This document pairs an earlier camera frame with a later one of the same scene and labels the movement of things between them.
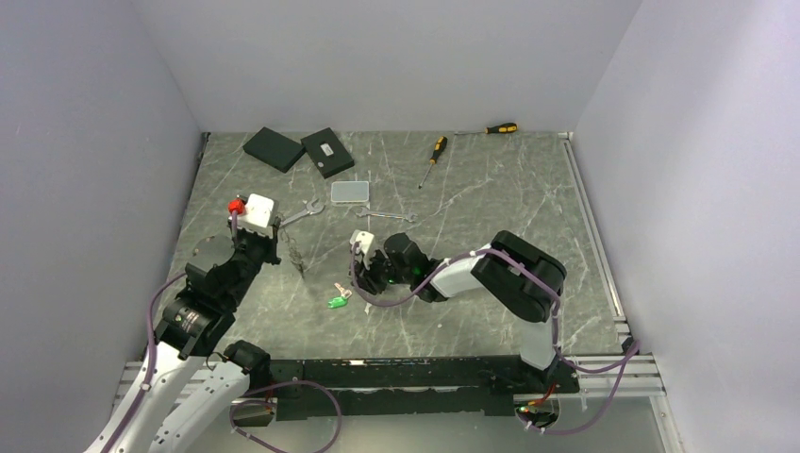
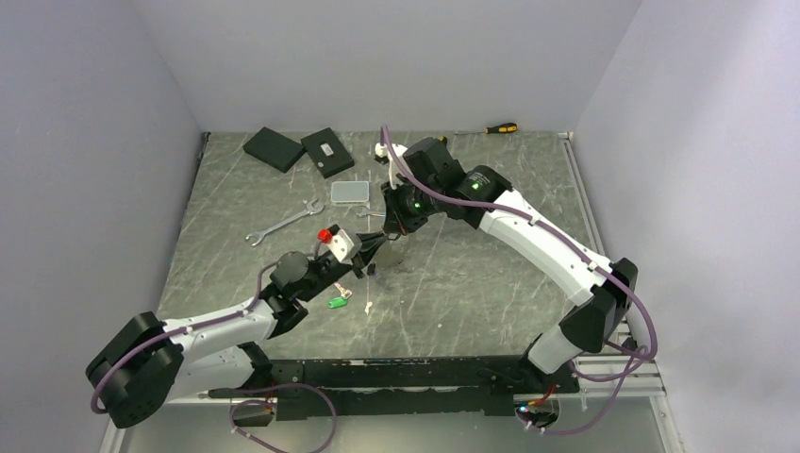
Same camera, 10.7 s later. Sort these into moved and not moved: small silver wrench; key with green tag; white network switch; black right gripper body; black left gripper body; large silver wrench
Moved: black left gripper body; black right gripper body
Not moved: small silver wrench; white network switch; key with green tag; large silver wrench
